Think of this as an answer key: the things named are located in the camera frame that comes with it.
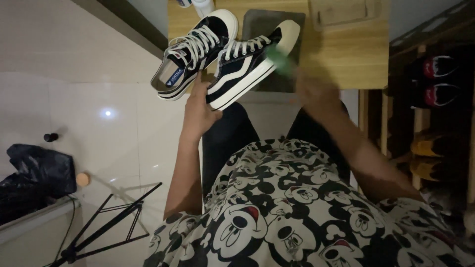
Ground wooden tray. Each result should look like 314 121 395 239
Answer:
309 0 383 32

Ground black plastic bag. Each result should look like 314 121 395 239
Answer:
0 143 77 225

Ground white plastic bottle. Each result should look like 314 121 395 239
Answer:
191 0 216 18

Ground black cable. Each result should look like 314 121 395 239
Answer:
43 196 77 267

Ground green cleaning brush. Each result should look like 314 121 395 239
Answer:
265 44 298 77

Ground person's right hand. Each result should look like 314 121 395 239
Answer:
295 67 342 122

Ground person's left hand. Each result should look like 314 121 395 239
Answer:
181 71 223 140

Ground white box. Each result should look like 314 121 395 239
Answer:
0 196 87 267

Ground grey cloth mat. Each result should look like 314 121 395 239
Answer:
242 9 306 93

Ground wooden shoe rack with shoes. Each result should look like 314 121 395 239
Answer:
357 0 475 238

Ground black folding stand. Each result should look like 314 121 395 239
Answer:
49 181 163 267

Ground cartoon print shirt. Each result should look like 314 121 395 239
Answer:
143 138 475 267

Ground black white lace-up sneaker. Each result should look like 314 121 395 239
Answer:
206 19 301 111
150 9 239 102

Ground black trousers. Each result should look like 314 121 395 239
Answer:
201 102 352 208

